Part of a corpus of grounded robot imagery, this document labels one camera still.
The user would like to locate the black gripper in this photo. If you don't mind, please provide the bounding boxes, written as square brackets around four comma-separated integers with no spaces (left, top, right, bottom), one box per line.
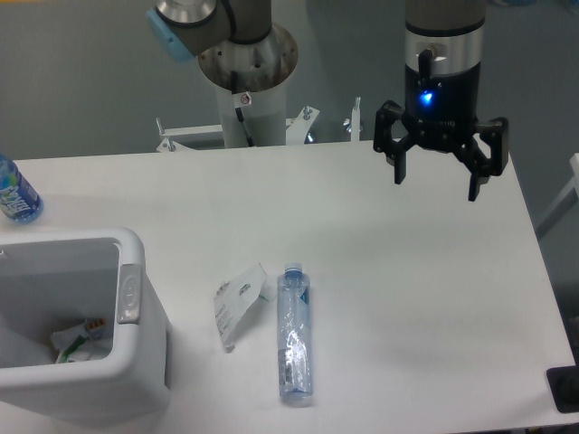
[373,64,509,202]

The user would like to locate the white paper wrapper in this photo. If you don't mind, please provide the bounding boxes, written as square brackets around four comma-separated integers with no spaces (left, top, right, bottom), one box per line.
[214,262,277,353]

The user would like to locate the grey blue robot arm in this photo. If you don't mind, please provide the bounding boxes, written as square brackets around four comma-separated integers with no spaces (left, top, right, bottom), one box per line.
[146,1,508,200]

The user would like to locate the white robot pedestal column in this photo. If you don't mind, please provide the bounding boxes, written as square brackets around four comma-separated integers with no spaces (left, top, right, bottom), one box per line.
[197,23,299,148]

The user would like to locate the white plastic trash can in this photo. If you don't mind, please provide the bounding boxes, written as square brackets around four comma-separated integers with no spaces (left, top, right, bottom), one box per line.
[1,228,171,420]

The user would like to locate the white metal base bracket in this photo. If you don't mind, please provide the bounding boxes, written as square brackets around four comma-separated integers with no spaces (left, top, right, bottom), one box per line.
[155,96,365,153]

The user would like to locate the white frame at right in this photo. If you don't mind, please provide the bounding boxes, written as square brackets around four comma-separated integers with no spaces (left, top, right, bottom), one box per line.
[535,153,578,241]

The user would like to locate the clear plastic bottle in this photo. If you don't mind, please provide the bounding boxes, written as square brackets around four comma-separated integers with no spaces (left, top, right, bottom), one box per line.
[277,262,313,406]

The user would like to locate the blue labelled water bottle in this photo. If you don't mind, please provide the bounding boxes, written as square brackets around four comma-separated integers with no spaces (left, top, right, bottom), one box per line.
[1,155,43,224]

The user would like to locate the trash inside can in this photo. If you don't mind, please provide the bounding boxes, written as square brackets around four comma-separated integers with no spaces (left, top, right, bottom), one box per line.
[50,318,113,364]

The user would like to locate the black device at edge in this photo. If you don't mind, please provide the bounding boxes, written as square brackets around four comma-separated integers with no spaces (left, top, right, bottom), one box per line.
[546,365,578,413]

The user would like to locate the black cable on pedestal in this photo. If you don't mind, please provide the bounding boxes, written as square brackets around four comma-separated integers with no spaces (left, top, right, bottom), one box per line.
[230,70,256,148]

